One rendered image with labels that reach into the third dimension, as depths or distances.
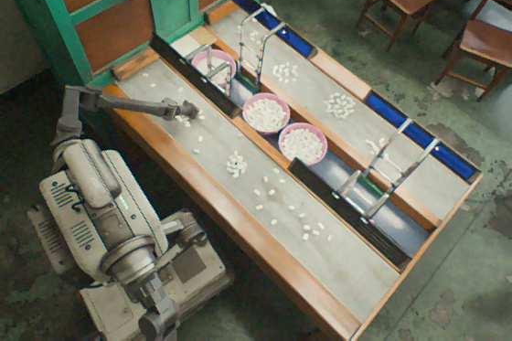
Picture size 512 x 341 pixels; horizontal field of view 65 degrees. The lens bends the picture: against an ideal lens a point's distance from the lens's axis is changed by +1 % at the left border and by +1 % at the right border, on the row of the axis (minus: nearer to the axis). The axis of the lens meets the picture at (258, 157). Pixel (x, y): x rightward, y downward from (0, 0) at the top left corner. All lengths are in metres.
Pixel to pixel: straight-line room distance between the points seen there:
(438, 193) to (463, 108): 1.60
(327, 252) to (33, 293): 1.78
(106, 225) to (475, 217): 2.68
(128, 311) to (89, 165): 1.19
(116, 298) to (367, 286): 1.22
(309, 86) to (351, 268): 1.09
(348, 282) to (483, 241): 1.51
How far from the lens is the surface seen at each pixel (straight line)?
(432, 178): 2.36
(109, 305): 2.21
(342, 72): 2.55
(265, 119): 2.27
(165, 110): 2.03
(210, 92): 1.92
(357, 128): 2.35
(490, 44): 3.72
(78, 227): 1.27
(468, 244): 3.21
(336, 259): 2.00
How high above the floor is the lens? 2.60
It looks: 61 degrees down
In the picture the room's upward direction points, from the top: 11 degrees clockwise
